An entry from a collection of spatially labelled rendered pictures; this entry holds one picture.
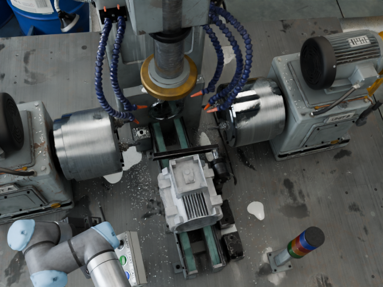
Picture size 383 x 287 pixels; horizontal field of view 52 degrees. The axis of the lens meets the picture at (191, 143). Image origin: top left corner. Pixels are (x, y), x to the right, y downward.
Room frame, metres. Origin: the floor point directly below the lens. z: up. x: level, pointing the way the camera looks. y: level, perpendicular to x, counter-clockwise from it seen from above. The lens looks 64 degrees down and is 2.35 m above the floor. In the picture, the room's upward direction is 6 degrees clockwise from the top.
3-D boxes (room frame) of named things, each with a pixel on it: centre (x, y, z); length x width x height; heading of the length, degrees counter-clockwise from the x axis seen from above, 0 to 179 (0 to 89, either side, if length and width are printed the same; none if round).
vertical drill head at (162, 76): (0.74, 0.09, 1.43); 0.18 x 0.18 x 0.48
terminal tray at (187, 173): (0.48, 0.00, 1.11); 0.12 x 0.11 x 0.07; 20
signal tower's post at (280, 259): (0.30, -0.39, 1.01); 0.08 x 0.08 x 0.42; 20
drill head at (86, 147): (0.58, 0.41, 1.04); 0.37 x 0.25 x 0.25; 110
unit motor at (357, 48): (0.89, -0.53, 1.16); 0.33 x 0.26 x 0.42; 110
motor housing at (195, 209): (0.45, -0.01, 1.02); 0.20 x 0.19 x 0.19; 20
